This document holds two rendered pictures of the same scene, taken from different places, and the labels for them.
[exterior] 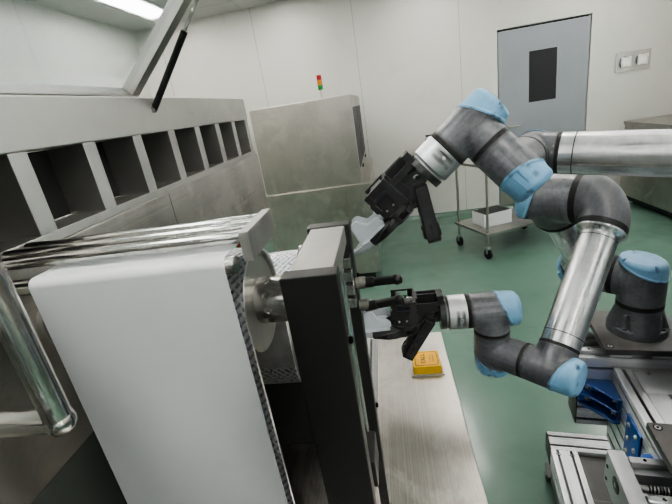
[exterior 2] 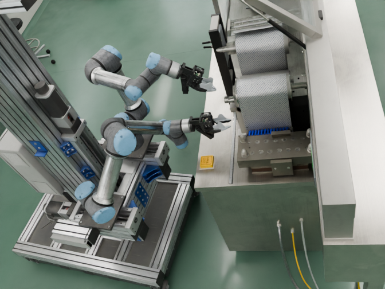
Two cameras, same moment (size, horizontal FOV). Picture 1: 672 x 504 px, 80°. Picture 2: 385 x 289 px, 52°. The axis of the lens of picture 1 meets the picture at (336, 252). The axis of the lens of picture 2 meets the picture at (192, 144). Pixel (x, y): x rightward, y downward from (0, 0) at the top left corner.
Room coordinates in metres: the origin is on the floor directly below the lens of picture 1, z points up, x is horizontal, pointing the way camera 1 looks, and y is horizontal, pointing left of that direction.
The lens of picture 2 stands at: (2.21, 0.16, 2.58)
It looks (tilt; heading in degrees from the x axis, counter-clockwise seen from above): 47 degrees down; 196
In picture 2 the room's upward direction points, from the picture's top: 24 degrees counter-clockwise
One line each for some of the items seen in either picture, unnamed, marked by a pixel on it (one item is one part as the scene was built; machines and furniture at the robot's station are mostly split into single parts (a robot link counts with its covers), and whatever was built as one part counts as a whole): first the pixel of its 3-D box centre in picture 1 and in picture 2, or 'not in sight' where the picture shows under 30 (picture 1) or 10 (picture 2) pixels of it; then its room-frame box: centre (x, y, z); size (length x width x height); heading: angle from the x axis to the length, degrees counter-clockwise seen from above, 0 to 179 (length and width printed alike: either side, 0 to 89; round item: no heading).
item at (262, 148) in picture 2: not in sight; (278, 149); (0.95, 0.20, 1.00); 0.40 x 0.16 x 0.06; 81
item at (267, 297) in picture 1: (281, 298); (233, 47); (0.50, 0.08, 1.33); 0.06 x 0.06 x 0.06; 81
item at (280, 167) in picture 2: not in sight; (282, 167); (1.04, 0.20, 0.96); 0.10 x 0.03 x 0.11; 81
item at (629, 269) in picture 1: (639, 277); (89, 195); (1.00, -0.84, 0.98); 0.13 x 0.12 x 0.14; 37
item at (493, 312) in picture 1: (491, 310); (174, 127); (0.75, -0.31, 1.11); 0.11 x 0.08 x 0.09; 81
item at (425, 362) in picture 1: (426, 362); (207, 161); (0.87, -0.19, 0.91); 0.07 x 0.07 x 0.02; 81
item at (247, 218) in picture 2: not in sight; (268, 83); (-0.17, 0.26, 0.43); 2.52 x 0.64 x 0.86; 171
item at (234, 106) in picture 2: not in sight; (238, 114); (0.71, 0.03, 1.05); 0.06 x 0.05 x 0.31; 81
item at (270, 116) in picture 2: not in sight; (266, 117); (0.83, 0.18, 1.11); 0.23 x 0.01 x 0.18; 81
